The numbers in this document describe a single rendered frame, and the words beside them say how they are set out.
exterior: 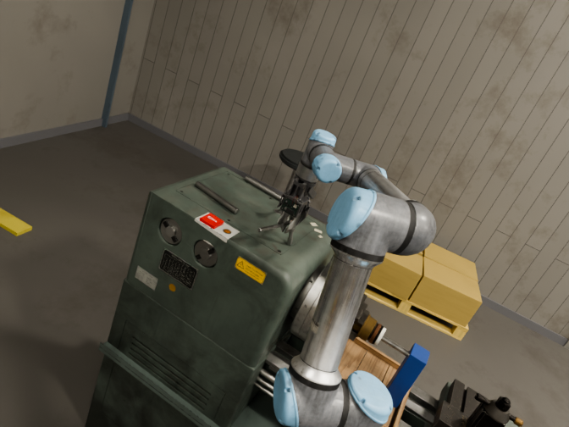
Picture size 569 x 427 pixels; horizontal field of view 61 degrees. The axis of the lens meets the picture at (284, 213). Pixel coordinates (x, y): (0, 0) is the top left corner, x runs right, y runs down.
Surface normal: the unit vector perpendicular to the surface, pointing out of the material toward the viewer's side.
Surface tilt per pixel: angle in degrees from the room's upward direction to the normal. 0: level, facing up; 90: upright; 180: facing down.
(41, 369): 0
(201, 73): 90
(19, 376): 0
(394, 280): 90
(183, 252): 90
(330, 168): 90
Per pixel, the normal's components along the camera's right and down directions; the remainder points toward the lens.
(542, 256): -0.34, 0.32
